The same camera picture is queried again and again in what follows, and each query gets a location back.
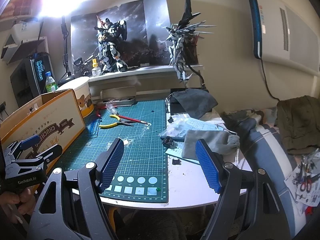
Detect clear plastic tube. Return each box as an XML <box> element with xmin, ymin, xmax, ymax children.
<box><xmin>105</xmin><ymin>102</ymin><xmax>119</xmax><ymax>114</ymax></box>

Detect green drink bottle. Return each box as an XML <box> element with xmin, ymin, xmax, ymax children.
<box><xmin>45</xmin><ymin>71</ymin><xmax>59</xmax><ymax>93</ymax></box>

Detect printed paper sheet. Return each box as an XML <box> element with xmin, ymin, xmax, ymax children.
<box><xmin>166</xmin><ymin>116</ymin><xmax>226</xmax><ymax>161</ymax></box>

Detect person's left hand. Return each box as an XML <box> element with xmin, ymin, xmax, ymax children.
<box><xmin>0</xmin><ymin>190</ymin><xmax>36</xmax><ymax>216</ymax></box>

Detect blue plastic sprue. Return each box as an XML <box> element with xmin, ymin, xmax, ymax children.
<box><xmin>86</xmin><ymin>119</ymin><xmax>102</xmax><ymax>137</ymax></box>

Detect stormy sky backdrop panels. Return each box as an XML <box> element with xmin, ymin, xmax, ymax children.
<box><xmin>71</xmin><ymin>0</ymin><xmax>199</xmax><ymax>77</ymax></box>

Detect yellow-handled pliers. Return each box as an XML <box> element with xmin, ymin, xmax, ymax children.
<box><xmin>99</xmin><ymin>114</ymin><xmax>135</xmax><ymax>129</ymax></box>

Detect red-handled scissors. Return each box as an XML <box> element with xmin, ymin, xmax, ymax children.
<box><xmin>299</xmin><ymin>175</ymin><xmax>318</xmax><ymax>193</ymax></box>

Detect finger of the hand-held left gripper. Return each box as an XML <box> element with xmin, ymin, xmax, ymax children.
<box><xmin>4</xmin><ymin>134</ymin><xmax>38</xmax><ymax>157</ymax></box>
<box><xmin>15</xmin><ymin>144</ymin><xmax>63</xmax><ymax>167</ymax></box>

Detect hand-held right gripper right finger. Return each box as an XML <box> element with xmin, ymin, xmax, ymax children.
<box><xmin>196</xmin><ymin>139</ymin><xmax>294</xmax><ymax>240</ymax></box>

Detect olive green cloth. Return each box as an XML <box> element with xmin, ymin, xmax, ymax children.
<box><xmin>276</xmin><ymin>96</ymin><xmax>320</xmax><ymax>155</ymax></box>

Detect black desk lamp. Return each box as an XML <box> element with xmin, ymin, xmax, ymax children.
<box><xmin>57</xmin><ymin>15</ymin><xmax>76</xmax><ymax>85</ymax></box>

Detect white desk shelf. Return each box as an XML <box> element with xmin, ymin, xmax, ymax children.
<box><xmin>89</xmin><ymin>65</ymin><xmax>204</xmax><ymax>101</ymax></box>

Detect round tin with dog print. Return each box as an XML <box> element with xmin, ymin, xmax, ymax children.
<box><xmin>56</xmin><ymin>77</ymin><xmax>95</xmax><ymax>117</ymax></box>

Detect dark and white robot model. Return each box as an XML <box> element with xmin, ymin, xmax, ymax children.
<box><xmin>96</xmin><ymin>17</ymin><xmax>129</xmax><ymax>73</ymax></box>

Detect black power cable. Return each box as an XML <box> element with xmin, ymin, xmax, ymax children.
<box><xmin>260</xmin><ymin>57</ymin><xmax>281</xmax><ymax>101</ymax></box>

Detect red craft knife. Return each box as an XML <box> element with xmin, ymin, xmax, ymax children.
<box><xmin>117</xmin><ymin>115</ymin><xmax>151</xmax><ymax>125</ymax></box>

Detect metal tin box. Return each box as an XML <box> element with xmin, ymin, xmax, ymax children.
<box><xmin>100</xmin><ymin>85</ymin><xmax>137</xmax><ymax>105</ymax></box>

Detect green cutting mat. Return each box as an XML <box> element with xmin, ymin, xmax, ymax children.
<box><xmin>54</xmin><ymin>99</ymin><xmax>170</xmax><ymax>202</ymax></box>

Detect pile of printed papers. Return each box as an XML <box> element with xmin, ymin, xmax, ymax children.
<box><xmin>287</xmin><ymin>152</ymin><xmax>320</xmax><ymax>216</ymax></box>

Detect yellow-capped glue bottle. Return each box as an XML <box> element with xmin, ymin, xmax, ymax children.
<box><xmin>91</xmin><ymin>59</ymin><xmax>102</xmax><ymax>77</ymax></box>

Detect orange and white cardboard box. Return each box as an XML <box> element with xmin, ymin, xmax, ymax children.
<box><xmin>0</xmin><ymin>89</ymin><xmax>87</xmax><ymax>178</ymax></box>

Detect clear plastic parts bag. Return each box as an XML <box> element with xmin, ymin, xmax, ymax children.
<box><xmin>160</xmin><ymin>122</ymin><xmax>191</xmax><ymax>141</ymax></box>

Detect silver winged robot model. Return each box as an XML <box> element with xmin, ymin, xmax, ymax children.
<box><xmin>166</xmin><ymin>0</ymin><xmax>217</xmax><ymax>83</ymax></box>

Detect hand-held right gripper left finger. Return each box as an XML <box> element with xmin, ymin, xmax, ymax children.
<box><xmin>30</xmin><ymin>138</ymin><xmax>125</xmax><ymax>240</ymax></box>

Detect white printer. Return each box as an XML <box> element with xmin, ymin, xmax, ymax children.
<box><xmin>0</xmin><ymin>21</ymin><xmax>49</xmax><ymax>64</ymax></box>

